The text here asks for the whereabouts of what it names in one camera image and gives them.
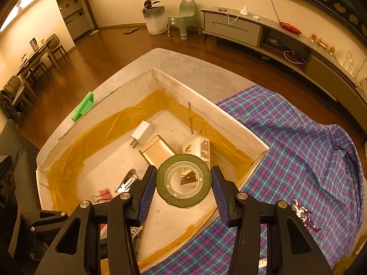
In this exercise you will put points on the white printed carton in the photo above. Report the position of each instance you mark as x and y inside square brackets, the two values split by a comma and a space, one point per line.
[200, 149]

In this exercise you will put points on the clear glass cup set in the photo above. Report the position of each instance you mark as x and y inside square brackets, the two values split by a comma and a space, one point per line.
[347, 63]

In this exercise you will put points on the white power strip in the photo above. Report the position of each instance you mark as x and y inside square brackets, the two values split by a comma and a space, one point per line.
[244, 11]

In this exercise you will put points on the pink binder clip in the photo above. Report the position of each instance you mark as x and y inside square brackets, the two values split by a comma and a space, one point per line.
[104, 194]

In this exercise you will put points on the purple silver toy figure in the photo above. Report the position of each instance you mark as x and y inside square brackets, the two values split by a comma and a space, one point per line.
[301, 213]

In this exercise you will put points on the red flat ornament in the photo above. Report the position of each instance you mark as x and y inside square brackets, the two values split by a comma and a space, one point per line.
[289, 27]

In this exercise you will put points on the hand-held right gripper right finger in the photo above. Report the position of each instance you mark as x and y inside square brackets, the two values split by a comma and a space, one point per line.
[222, 197]

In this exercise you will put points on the long grey media cabinet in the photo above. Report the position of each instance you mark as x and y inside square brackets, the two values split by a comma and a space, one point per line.
[229, 27]

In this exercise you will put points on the gold power bank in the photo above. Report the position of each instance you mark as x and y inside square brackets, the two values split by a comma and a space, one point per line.
[156, 150]

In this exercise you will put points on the white cardboard box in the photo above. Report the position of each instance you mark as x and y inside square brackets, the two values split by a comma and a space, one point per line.
[200, 103]

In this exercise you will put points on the white charger plug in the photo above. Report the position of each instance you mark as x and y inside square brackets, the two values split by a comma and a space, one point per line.
[142, 133]

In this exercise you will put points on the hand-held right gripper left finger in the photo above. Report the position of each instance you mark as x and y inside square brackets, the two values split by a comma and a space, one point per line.
[146, 194]

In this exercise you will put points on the dark cloth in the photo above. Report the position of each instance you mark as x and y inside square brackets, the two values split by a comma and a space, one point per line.
[20, 149]

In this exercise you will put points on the blue pink plaid cloth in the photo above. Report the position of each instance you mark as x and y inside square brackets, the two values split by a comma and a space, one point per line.
[286, 149]

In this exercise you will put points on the potted plant in white pot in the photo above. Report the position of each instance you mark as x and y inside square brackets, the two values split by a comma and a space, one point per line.
[154, 20]

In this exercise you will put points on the wide golden ornament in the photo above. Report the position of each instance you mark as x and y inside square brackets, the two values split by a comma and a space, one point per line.
[324, 43]

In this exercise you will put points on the green plastic clip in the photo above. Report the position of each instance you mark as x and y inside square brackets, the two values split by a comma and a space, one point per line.
[83, 107]

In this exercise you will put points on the green tape roll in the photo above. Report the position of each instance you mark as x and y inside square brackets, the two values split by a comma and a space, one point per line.
[200, 194]

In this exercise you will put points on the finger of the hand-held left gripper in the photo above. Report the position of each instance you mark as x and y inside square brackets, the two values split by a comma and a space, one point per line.
[38, 253]
[48, 219]

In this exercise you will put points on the green plastic chair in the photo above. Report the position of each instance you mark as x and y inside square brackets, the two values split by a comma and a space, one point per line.
[186, 11]

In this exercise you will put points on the dark flat device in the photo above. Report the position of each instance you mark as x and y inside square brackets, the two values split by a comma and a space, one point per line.
[131, 30]

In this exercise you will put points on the wooden dining table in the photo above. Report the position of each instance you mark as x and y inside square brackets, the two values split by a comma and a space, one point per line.
[34, 58]

